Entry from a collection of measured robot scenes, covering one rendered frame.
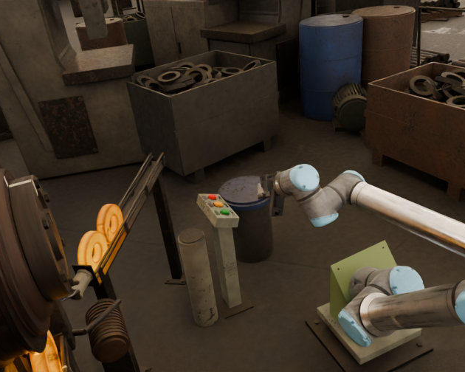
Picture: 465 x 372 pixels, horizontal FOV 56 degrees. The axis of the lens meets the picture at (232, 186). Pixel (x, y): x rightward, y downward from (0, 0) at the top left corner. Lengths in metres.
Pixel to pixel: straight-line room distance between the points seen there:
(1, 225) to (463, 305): 1.04
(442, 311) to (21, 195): 1.06
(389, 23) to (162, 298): 3.14
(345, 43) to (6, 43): 2.72
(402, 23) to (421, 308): 3.39
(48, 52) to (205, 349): 2.45
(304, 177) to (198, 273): 0.80
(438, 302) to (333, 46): 3.09
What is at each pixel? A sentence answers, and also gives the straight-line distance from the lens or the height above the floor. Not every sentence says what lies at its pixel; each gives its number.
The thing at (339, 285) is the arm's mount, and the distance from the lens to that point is 1.92.
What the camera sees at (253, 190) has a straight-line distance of 2.39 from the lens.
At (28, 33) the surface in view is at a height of 1.19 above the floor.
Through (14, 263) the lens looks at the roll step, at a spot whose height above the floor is 1.18.
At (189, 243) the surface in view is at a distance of 1.91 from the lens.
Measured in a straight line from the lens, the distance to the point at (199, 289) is 2.08.
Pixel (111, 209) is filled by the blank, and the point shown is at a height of 0.78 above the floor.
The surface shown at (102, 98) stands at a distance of 3.66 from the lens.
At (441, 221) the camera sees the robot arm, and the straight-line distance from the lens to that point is 1.37.
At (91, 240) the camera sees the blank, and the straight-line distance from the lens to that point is 1.63.
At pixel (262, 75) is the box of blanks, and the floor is 0.67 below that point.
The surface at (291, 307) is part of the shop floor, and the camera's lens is 2.30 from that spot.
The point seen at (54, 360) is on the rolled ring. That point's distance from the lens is 1.36.
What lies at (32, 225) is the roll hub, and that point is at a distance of 0.93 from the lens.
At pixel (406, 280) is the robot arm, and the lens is 1.76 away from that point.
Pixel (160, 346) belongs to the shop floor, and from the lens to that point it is 2.23.
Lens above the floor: 1.65
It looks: 30 degrees down
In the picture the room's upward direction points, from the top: 7 degrees counter-clockwise
